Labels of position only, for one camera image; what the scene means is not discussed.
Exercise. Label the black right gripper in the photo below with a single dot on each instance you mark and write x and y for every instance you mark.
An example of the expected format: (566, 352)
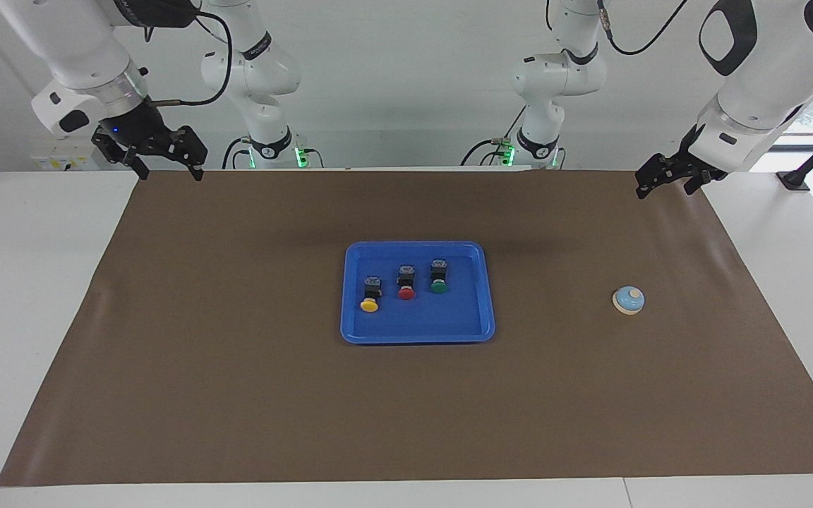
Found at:
(140, 127)

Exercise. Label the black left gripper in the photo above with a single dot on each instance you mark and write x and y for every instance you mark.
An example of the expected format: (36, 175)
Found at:
(692, 166)

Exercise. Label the green push button switch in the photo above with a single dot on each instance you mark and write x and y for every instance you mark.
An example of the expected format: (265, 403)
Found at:
(439, 279)

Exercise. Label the yellow push button switch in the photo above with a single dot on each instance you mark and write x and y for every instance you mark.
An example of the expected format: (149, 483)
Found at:
(371, 296)

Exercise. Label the red push button switch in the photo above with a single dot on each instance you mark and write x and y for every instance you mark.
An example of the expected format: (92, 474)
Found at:
(406, 283)

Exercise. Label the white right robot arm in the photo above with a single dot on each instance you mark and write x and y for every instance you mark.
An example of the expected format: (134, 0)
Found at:
(75, 49)

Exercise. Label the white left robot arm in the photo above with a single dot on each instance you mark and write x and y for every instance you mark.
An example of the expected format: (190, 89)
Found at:
(766, 77)

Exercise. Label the light blue desk bell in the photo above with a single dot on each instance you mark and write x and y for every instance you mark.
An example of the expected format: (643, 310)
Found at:
(629, 300)

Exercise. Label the blue plastic tray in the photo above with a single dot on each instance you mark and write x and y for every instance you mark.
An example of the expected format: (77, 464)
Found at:
(463, 317)

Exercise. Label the brown table mat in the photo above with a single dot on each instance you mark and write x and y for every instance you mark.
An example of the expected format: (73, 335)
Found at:
(237, 423)

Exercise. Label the white wall socket box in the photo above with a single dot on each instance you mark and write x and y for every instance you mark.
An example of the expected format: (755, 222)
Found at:
(53, 162)

